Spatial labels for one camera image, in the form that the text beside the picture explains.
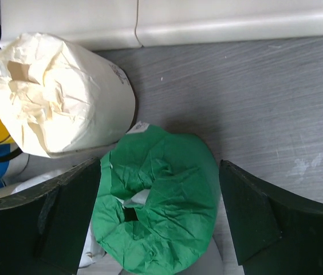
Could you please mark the cream roll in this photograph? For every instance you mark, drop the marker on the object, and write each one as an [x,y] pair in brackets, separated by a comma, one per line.
[58,98]

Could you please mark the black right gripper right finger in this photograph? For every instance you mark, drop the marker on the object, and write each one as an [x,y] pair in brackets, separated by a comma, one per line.
[274,231]

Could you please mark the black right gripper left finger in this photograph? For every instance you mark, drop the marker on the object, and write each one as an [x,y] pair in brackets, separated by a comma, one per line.
[43,228]

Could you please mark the cream three-tier shelf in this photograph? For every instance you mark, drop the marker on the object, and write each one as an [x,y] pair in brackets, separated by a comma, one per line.
[102,25]

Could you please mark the green paper towel roll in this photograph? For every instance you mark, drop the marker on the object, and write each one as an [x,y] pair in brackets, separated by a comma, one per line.
[157,202]

